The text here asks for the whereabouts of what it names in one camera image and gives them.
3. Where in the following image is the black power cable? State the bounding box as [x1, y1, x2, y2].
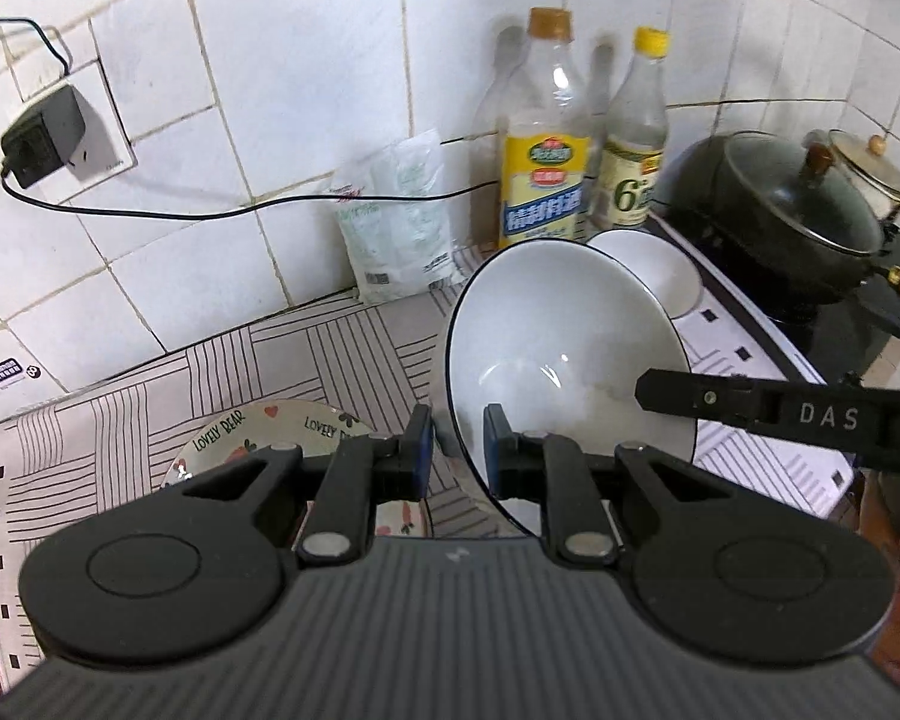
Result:
[0, 16, 504, 223]

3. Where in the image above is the white wall socket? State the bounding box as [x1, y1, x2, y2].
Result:
[23, 60, 137, 205]

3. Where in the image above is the white salt bag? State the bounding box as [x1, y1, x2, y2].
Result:
[328, 130, 461, 305]

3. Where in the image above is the clear vinegar bottle yellow cap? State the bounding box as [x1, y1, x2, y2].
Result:
[590, 26, 670, 229]

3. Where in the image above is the black wok with glass lid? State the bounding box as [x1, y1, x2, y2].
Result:
[653, 130, 900, 296]

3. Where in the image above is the yellow label cooking wine bottle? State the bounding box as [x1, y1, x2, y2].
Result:
[497, 7, 592, 249]

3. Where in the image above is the black gas stove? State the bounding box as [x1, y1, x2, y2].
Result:
[653, 205, 900, 390]

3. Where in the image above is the black power adapter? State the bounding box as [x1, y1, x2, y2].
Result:
[0, 85, 86, 188]

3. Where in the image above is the cream enamel pot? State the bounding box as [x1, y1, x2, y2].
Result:
[802, 128, 900, 221]

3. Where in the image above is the small white bowl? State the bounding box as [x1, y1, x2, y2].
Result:
[589, 229, 702, 319]

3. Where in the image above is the white bowl with dark rim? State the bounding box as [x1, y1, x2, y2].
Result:
[430, 239, 697, 494]

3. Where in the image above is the lovely bear carrot plate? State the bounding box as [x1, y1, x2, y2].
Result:
[162, 398, 429, 540]

